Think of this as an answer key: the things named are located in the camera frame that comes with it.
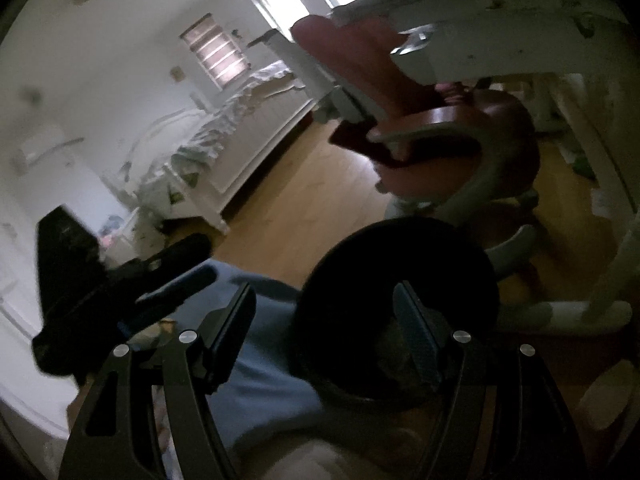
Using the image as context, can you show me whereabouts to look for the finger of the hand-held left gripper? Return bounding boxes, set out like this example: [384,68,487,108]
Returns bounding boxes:
[105,232,212,291]
[95,265,219,346]

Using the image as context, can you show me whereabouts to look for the white bed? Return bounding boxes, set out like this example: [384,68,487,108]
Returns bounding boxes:
[102,30,321,236]

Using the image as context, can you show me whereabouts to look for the black round bin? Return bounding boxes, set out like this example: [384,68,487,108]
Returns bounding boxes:
[291,216,501,403]

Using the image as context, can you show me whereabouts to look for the plush toys on nightstand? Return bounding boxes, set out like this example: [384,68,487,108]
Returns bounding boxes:
[99,215,125,247]

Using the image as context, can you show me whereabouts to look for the blue table cloth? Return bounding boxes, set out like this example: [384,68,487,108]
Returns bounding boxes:
[120,260,326,461]

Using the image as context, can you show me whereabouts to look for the white nightstand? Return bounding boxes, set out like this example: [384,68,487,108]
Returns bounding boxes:
[100,210,153,267]

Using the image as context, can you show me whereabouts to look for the crumpled light quilt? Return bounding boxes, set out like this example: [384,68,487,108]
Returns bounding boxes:
[170,60,296,171]

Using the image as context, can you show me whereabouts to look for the white wardrobe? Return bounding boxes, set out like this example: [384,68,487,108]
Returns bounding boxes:
[0,185,76,438]

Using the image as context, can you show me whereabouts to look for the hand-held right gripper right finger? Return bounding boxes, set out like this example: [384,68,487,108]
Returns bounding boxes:
[392,280,596,480]

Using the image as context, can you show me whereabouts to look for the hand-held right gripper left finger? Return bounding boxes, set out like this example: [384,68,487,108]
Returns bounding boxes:
[57,282,258,480]

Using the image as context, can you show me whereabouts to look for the window with striped blind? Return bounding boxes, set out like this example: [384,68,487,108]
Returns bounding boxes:
[180,12,251,92]

